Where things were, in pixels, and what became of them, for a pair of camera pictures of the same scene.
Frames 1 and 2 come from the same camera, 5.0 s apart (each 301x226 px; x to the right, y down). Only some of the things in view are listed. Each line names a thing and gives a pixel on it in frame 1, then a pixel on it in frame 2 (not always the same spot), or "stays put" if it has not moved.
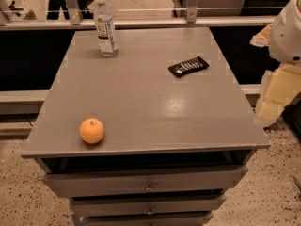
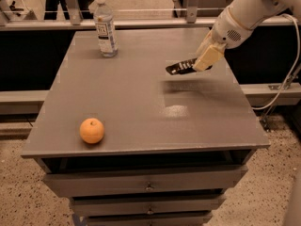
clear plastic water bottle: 105,28 stays put
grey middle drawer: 91,206 stays put
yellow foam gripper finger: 262,39 to 206,43
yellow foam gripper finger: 278,86 to 210,57
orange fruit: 91,131 stays put
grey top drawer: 90,184 stays put
